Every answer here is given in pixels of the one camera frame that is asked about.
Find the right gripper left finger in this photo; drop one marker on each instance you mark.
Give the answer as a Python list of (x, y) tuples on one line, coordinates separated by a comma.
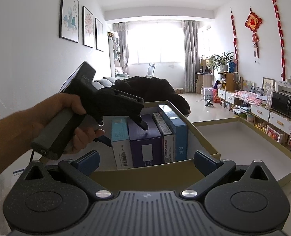
[(77, 173)]

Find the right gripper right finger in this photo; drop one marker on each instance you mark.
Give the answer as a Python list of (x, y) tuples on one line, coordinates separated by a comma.
[(214, 171)]

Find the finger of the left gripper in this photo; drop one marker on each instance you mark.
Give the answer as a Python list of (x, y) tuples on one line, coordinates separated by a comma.
[(137, 119)]

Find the light blue medicine box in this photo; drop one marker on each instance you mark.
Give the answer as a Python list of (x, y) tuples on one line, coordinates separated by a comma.
[(121, 143)]

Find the dark purple medicine box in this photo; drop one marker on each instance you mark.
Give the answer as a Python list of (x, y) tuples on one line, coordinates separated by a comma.
[(146, 146)]

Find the gold cardboard box lid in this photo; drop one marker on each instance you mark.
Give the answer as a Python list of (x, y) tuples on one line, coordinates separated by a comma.
[(240, 141)]

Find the gold cardboard box base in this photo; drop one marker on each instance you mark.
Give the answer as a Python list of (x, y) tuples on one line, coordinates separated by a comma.
[(175, 176)]

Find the white red medicine box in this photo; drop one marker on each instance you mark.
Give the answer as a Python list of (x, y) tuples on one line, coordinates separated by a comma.
[(168, 137)]

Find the tall blue medicine box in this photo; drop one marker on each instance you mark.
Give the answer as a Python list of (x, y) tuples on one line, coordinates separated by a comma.
[(179, 129)]

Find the person left forearm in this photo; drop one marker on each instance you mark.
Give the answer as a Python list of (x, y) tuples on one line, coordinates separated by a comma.
[(16, 133)]

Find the person left hand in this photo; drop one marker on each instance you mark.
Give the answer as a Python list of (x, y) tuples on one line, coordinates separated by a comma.
[(59, 126)]

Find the grey sofa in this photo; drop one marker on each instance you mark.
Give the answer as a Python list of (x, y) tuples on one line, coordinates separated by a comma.
[(104, 82)]

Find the white office chair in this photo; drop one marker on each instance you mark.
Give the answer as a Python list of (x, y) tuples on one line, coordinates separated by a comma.
[(151, 70)]

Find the white bookshelf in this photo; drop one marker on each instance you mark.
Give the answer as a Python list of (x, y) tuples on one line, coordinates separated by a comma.
[(114, 54)]

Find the white tv cabinet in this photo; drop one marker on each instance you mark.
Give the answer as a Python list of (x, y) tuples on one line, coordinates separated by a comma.
[(245, 104)]

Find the grey right curtain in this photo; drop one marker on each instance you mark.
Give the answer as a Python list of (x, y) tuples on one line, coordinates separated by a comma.
[(190, 30)]

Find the potted green plant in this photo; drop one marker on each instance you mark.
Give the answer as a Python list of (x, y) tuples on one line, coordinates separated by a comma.
[(220, 61)]

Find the black microwave oven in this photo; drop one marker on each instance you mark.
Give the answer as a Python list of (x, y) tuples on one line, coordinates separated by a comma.
[(281, 103)]

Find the white printer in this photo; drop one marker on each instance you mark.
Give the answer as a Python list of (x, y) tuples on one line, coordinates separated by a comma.
[(283, 87)]

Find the red chinese knot ornament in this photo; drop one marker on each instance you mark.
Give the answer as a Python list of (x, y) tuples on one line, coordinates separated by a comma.
[(253, 23)]

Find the framed wall picture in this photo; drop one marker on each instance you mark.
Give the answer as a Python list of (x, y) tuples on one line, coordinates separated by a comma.
[(88, 28), (69, 18), (99, 34)]

